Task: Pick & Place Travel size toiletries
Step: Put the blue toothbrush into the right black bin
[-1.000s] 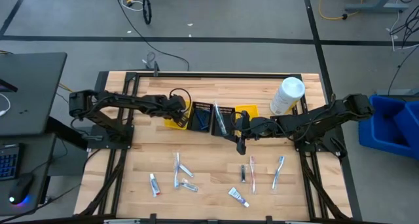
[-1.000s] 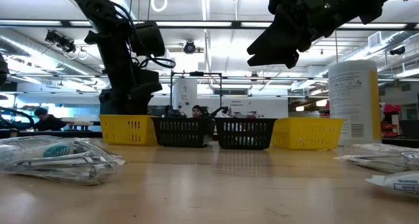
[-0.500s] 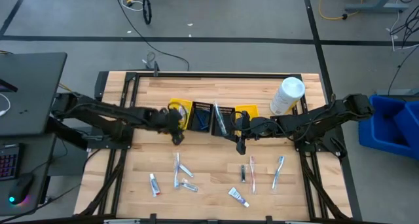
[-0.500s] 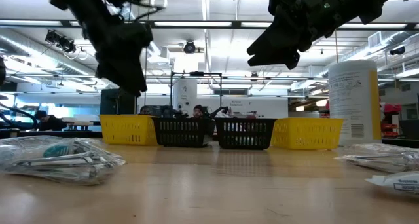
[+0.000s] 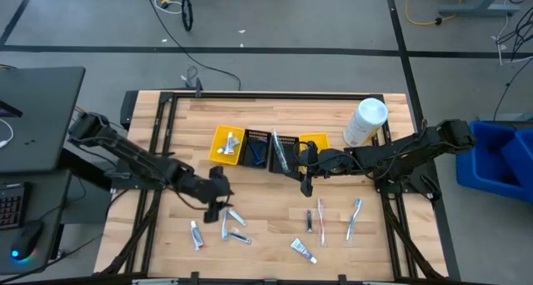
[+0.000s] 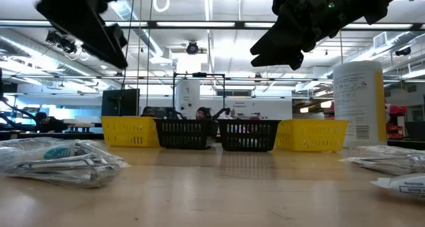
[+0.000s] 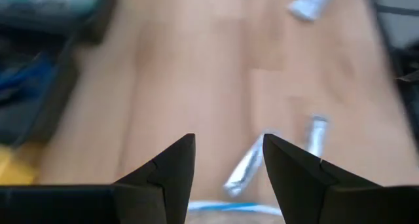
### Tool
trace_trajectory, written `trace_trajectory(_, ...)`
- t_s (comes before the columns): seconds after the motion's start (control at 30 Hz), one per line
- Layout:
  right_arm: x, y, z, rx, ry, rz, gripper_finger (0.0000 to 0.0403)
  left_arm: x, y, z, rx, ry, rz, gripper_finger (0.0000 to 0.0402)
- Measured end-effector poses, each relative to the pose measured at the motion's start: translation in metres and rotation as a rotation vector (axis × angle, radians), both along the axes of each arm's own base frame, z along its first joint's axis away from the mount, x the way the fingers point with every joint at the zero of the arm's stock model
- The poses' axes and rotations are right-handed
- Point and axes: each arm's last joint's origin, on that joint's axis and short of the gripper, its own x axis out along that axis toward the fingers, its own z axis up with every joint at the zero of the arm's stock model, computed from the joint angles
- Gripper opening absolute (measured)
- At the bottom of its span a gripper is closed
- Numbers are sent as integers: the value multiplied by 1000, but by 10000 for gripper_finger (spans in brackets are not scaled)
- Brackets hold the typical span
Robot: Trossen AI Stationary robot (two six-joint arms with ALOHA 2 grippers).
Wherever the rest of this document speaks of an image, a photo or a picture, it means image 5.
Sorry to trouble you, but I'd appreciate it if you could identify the red toothbrush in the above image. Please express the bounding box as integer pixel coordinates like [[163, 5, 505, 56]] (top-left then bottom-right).
[[316, 197, 327, 248]]

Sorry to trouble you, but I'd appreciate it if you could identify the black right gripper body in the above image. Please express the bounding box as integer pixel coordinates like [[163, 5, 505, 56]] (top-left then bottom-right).
[[307, 147, 355, 178]]

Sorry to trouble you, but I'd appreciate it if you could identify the black cable loop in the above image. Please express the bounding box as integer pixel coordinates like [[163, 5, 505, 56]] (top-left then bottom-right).
[[181, 0, 194, 32]]

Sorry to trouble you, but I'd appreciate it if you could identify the pale blue toothbrush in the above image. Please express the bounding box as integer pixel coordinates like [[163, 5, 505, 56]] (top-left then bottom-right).
[[220, 208, 231, 240]]

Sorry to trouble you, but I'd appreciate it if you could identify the black lit computer mouse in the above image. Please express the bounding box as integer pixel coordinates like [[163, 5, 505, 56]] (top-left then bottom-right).
[[10, 220, 45, 262]]

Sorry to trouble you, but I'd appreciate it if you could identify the white cable on desk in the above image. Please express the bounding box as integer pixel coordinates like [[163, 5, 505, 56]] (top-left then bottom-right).
[[0, 117, 15, 149]]

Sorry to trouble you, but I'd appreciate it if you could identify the grey metal stand base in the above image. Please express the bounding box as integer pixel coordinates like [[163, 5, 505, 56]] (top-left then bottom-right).
[[438, 0, 521, 18]]

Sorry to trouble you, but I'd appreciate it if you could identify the dark grey low desk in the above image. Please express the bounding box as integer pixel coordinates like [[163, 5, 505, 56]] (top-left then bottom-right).
[[0, 170, 72, 274]]

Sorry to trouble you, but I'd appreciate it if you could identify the yellow floor cable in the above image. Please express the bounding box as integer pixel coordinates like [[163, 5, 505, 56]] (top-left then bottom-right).
[[405, 0, 491, 27]]

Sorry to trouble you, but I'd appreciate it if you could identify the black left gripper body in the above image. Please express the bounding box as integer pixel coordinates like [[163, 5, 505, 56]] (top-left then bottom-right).
[[178, 167, 234, 207]]

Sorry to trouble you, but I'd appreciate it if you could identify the white wipes canister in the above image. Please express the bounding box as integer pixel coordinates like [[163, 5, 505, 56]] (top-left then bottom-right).
[[343, 97, 390, 148]]

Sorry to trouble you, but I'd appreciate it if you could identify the yellow plastic bin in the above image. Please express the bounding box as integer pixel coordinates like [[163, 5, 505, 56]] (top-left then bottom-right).
[[207, 124, 247, 167], [298, 132, 332, 173]]

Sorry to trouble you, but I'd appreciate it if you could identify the dark flat device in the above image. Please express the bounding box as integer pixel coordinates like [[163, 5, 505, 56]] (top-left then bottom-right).
[[0, 99, 24, 118]]

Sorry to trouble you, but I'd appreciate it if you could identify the green toothbrush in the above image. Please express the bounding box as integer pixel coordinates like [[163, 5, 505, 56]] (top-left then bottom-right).
[[271, 128, 291, 173]]

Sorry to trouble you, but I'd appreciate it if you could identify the large blue storage bin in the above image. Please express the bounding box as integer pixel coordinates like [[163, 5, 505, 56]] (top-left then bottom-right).
[[456, 120, 533, 203]]

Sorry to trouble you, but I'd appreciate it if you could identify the small white pink tube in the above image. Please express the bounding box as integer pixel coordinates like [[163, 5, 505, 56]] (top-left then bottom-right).
[[216, 136, 242, 155]]

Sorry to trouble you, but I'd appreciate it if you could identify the black white cable tangle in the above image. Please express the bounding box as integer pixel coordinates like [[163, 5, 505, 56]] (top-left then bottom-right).
[[491, 5, 533, 66]]

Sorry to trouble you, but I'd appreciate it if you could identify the black metal table frame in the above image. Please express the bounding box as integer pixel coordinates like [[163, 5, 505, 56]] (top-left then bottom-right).
[[94, 91, 461, 285]]

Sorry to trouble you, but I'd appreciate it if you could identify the black mesh plastic bin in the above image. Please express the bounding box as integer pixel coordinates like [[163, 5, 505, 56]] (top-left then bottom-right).
[[240, 128, 272, 169], [268, 133, 301, 174]]

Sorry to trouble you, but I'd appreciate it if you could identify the long black floor cable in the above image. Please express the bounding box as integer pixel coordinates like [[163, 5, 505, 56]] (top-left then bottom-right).
[[143, 0, 242, 91]]

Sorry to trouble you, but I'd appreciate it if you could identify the white blue toothpaste tube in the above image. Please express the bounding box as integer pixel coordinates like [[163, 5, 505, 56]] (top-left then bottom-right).
[[289, 237, 318, 265]]

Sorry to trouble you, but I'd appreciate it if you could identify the black desk top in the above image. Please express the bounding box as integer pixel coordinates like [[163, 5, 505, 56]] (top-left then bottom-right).
[[0, 66, 87, 174]]

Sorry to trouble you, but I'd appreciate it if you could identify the white toothpaste tube red cap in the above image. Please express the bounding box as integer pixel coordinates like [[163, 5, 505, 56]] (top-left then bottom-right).
[[189, 220, 206, 252]]

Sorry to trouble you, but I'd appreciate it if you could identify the small blue storage bin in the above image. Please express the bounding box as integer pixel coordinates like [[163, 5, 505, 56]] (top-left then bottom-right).
[[501, 128, 533, 182]]

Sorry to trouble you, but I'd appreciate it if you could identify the black computer keyboard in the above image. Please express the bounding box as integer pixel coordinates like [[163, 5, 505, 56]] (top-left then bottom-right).
[[0, 182, 27, 231]]

